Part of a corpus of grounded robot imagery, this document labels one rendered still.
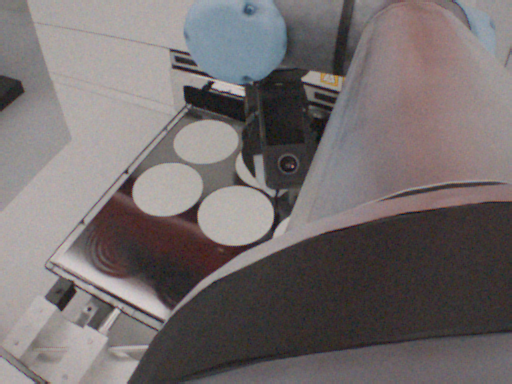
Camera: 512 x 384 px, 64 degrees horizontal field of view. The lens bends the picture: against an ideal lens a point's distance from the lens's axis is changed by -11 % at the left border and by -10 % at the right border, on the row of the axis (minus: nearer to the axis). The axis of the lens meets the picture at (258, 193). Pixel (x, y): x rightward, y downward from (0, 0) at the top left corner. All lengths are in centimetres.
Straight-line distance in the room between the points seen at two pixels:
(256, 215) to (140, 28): 40
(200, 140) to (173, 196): 12
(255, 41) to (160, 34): 49
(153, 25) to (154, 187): 29
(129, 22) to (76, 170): 28
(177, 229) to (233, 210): 8
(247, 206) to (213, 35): 34
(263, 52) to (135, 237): 36
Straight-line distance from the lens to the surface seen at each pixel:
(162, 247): 58
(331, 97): 69
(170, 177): 66
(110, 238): 61
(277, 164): 46
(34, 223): 78
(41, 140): 233
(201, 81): 78
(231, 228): 59
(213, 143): 70
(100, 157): 84
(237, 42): 31
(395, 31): 18
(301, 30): 32
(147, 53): 83
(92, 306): 62
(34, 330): 56
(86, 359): 52
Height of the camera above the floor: 137
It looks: 49 degrees down
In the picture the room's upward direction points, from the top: straight up
